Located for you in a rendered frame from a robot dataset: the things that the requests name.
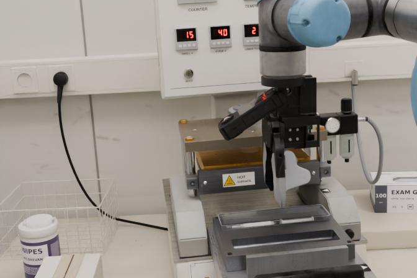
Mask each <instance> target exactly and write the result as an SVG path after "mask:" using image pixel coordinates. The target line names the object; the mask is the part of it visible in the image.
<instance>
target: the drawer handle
mask: <svg viewBox="0 0 417 278"><path fill-rule="evenodd" d="M255 278H365V277H364V269H363V268H362V266H360V265H359V264H353V265H347V266H336V267H324V268H318V269H306V270H300V271H289V272H277V273H270V274H260V275H256V276H255Z"/></svg>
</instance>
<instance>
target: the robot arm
mask: <svg viewBox="0 0 417 278"><path fill-rule="evenodd" d="M257 6H258V21H259V70H260V74H262V76H261V85H262V86H266V87H271V88H270V89H269V90H268V91H266V92H265V93H263V94H261V95H260V96H259V97H257V98H255V99H254V100H253V101H251V102H249V103H248V104H246V105H245V106H243V107H242V108H240V109H239V110H237V111H236V112H234V113H233V114H230V115H227V116H226V117H225V118H223V119H222V120H221V121H220V122H219V123H218V129H219V132H220V133H221V134H222V136H223V137H224V139H225V140H227V141H229V140H231V139H234V138H236V137H237V136H238V135H240V134H241V133H243V132H244V130H246V129H247V128H249V127H250V126H252V125H254V124H255V123H256V122H258V121H260V120H261V119H262V158H263V168H264V182H265V183H266V185H267V187H268V188H269V190H270V191H273V190H274V198H275V199H276V201H277V203H278V204H279V205H280V207H281V208H282V209H283V208H285V198H286V191H287V190H290V189H293V188H295V187H298V186H301V185H304V184H306V183H308V182H309V181H310V178H311V175H310V172H309V171H308V170H307V169H304V168H301V167H299V166H298V165H297V157H295V155H294V153H293V152H292V151H290V150H286V148H294V149H301V148H314V147H320V116H319V115H318V114H317V113H316V77H313V76H312V75H310V74H306V75H303V74H305V73H306V72H307V49H306V48H307V46H308V47H313V48H321V47H330V46H332V45H335V44H337V43H338V42H339V41H343V40H351V39H356V38H364V37H373V36H378V35H388V36H391V37H395V38H399V39H402V40H406V41H409V42H413V43H417V0H258V1H257ZM287 88H288V91H287V90H286V89H287ZM410 92H411V107H412V111H413V117H414V120H415V123H416V126H417V56H416V60H415V67H414V68H413V71H412V75H411V90H410ZM313 125H317V140H315V135H314V134H312V133H311V129H313Z"/></svg>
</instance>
